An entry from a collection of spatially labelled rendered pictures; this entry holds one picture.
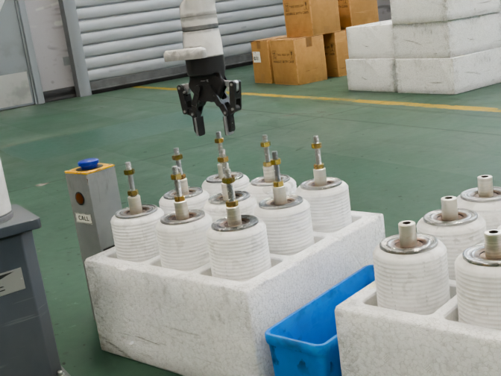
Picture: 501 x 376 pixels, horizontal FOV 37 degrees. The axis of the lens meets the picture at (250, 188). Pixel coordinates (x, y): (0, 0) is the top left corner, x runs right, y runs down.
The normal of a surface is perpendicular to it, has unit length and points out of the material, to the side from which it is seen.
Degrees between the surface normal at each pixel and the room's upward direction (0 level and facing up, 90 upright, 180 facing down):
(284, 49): 90
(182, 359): 90
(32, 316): 90
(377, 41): 90
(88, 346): 0
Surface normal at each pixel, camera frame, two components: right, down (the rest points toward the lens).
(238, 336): -0.64, 0.27
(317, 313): 0.76, 0.02
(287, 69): -0.85, 0.23
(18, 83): 0.52, 0.14
